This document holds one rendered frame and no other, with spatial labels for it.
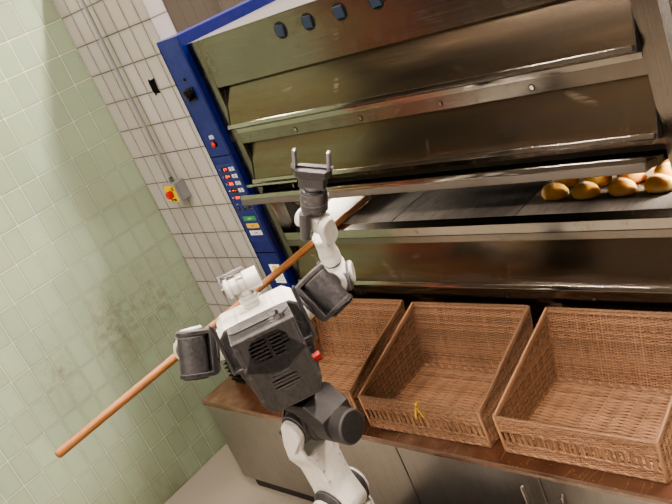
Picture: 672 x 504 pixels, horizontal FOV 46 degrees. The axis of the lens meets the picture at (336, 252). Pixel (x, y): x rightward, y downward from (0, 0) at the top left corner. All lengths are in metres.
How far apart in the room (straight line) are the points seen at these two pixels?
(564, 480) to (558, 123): 1.10
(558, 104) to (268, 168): 1.40
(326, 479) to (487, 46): 1.48
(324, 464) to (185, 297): 1.93
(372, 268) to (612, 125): 1.30
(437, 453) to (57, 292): 2.03
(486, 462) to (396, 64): 1.38
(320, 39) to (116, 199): 1.65
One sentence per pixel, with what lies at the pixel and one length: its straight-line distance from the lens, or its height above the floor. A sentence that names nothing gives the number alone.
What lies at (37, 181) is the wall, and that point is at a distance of 4.01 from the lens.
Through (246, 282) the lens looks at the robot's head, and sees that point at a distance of 2.40.
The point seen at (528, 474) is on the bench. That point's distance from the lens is 2.72.
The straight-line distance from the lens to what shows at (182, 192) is 3.98.
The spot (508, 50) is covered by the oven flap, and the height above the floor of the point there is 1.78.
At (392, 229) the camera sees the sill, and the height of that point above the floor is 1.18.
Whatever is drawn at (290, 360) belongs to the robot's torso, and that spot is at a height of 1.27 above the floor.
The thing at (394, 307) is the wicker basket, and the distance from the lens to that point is 3.37.
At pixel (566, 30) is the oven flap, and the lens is 2.45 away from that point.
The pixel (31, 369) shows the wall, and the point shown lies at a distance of 4.01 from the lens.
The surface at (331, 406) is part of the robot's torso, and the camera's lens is 2.49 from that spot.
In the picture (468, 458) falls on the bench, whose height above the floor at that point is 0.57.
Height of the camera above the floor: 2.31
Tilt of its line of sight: 21 degrees down
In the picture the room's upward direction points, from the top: 23 degrees counter-clockwise
